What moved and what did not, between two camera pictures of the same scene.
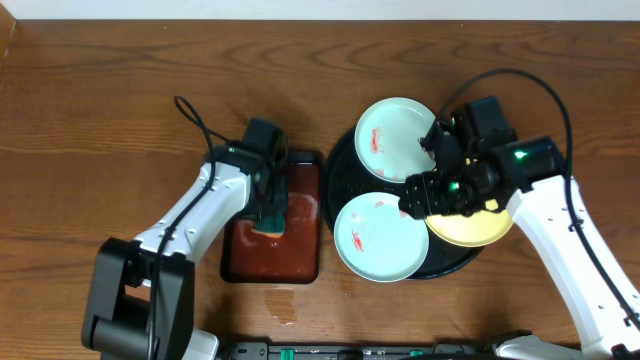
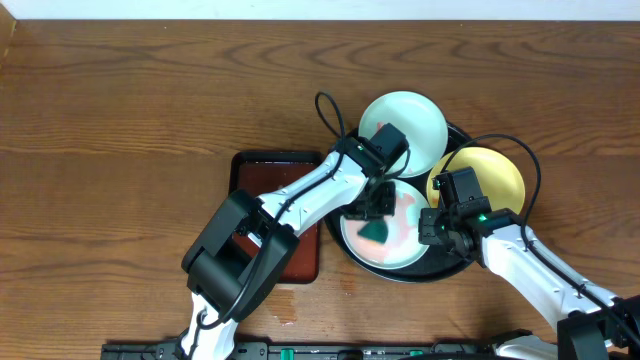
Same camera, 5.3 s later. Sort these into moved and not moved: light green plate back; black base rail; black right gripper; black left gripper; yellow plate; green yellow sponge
Moved: black left gripper; black right gripper; yellow plate; green yellow sponge
Not moved: black base rail; light green plate back
